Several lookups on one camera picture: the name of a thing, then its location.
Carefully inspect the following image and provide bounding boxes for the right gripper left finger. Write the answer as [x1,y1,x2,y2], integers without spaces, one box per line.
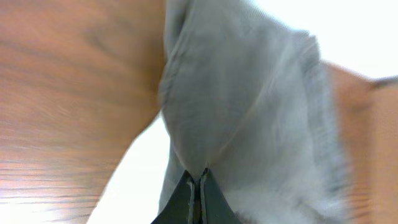
[151,171,195,224]

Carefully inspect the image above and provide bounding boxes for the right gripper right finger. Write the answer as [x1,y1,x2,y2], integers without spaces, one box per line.
[200,168,241,224]

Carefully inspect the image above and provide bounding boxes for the grey shorts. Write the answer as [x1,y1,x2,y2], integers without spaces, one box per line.
[159,0,350,223]

